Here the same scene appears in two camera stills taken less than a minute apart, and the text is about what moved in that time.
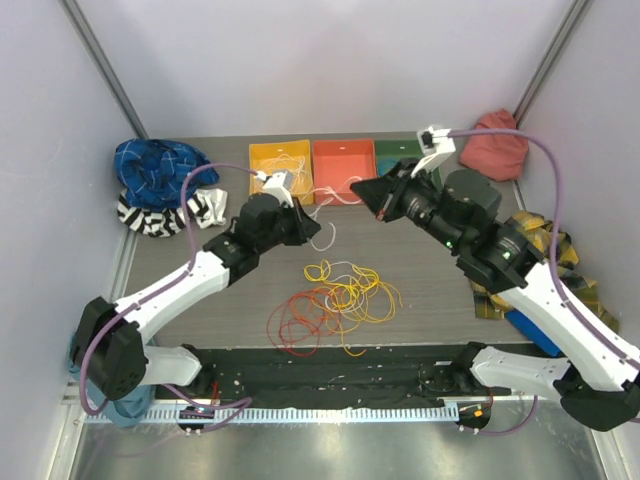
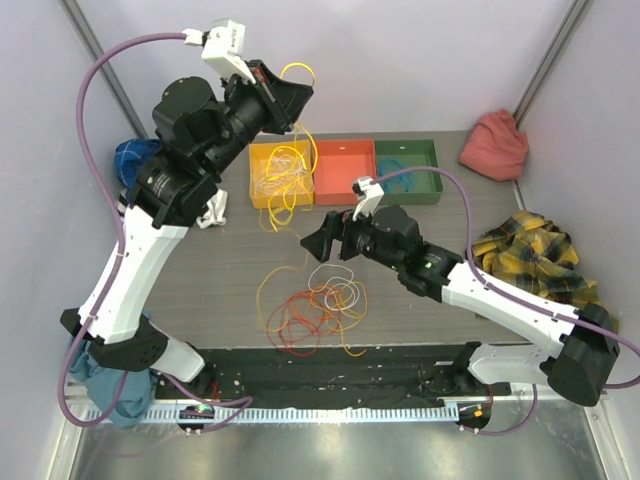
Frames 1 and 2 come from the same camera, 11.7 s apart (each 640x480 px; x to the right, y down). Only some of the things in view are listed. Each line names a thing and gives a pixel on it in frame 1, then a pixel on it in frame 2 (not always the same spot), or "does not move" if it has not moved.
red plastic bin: x=338 y=164 does not move
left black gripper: x=303 y=225 → x=280 y=99
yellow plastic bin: x=280 y=156 does not move
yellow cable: x=350 y=296 → x=268 y=204
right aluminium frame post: x=547 y=62 does not move
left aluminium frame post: x=91 y=46 does not move
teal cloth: x=131 y=410 does not move
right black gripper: x=384 y=195 → x=338 y=224
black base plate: x=329 y=375 does not move
